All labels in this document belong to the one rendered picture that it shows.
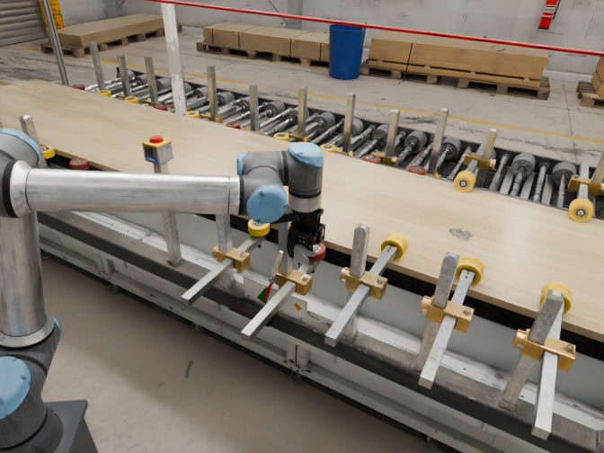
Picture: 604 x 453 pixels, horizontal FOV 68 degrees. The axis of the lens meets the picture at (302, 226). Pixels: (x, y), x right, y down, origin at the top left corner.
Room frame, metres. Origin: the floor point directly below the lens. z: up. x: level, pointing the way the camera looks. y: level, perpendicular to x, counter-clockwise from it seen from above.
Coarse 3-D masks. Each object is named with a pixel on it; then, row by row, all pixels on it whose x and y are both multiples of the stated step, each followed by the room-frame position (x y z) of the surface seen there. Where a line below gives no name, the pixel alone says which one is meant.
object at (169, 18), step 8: (168, 8) 2.61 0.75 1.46; (168, 16) 2.61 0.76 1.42; (168, 24) 2.62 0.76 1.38; (168, 32) 2.62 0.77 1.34; (176, 32) 2.65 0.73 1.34; (168, 40) 2.62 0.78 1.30; (176, 40) 2.64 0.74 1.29; (168, 48) 2.63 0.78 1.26; (176, 48) 2.64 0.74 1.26; (168, 56) 2.63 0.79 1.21; (176, 56) 2.63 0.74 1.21; (176, 64) 2.62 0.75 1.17; (176, 72) 2.62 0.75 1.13; (176, 80) 2.61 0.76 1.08; (176, 88) 2.62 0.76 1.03; (176, 96) 2.62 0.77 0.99; (176, 104) 2.62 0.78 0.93; (184, 104) 2.65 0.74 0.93; (176, 112) 2.63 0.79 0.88; (184, 112) 2.64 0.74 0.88
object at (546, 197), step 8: (168, 104) 3.24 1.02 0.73; (208, 104) 3.22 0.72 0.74; (240, 112) 3.07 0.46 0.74; (224, 120) 2.90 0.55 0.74; (264, 120) 2.93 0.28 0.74; (280, 120) 2.94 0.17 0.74; (264, 128) 2.79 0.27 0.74; (312, 136) 2.69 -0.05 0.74; (368, 136) 2.72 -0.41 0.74; (512, 176) 2.20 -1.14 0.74; (528, 176) 2.20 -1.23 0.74; (536, 176) 2.25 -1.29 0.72; (504, 184) 2.10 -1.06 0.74; (528, 184) 2.11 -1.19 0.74; (544, 184) 2.14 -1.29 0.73; (552, 184) 2.12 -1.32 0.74; (504, 192) 2.01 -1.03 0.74; (520, 192) 2.03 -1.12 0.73; (528, 192) 2.02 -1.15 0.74; (544, 192) 2.02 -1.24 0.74; (544, 200) 1.94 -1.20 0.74
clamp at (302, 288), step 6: (294, 270) 1.17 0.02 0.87; (276, 276) 1.15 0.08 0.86; (282, 276) 1.14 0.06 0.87; (288, 276) 1.14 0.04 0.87; (294, 276) 1.14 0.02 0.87; (300, 276) 1.14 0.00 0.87; (276, 282) 1.15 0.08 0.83; (282, 282) 1.14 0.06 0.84; (294, 282) 1.12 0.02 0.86; (300, 282) 1.11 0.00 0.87; (306, 282) 1.11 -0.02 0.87; (300, 288) 1.10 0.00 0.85; (306, 288) 1.11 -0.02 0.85; (300, 294) 1.10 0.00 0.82
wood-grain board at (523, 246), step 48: (0, 96) 2.77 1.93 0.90; (48, 96) 2.80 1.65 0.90; (96, 96) 2.83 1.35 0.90; (48, 144) 2.06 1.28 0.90; (96, 144) 2.08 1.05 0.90; (192, 144) 2.12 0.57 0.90; (240, 144) 2.14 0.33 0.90; (288, 144) 2.16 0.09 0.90; (336, 192) 1.66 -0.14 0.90; (384, 192) 1.68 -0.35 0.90; (432, 192) 1.69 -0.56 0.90; (480, 192) 1.71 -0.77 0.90; (336, 240) 1.31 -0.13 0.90; (432, 240) 1.33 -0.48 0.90; (480, 240) 1.34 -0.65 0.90; (528, 240) 1.35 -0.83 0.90; (576, 240) 1.36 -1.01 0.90; (480, 288) 1.08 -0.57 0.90; (528, 288) 1.08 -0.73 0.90; (576, 288) 1.09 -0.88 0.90
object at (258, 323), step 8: (304, 264) 1.21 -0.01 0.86; (312, 264) 1.22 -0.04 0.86; (304, 272) 1.17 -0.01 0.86; (288, 280) 1.13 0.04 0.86; (288, 288) 1.09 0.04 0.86; (280, 296) 1.05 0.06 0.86; (288, 296) 1.07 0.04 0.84; (272, 304) 1.01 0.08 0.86; (280, 304) 1.03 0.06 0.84; (264, 312) 0.98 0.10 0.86; (272, 312) 0.99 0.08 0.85; (256, 320) 0.94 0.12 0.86; (264, 320) 0.95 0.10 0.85; (248, 328) 0.91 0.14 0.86; (256, 328) 0.91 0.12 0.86; (248, 336) 0.88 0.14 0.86
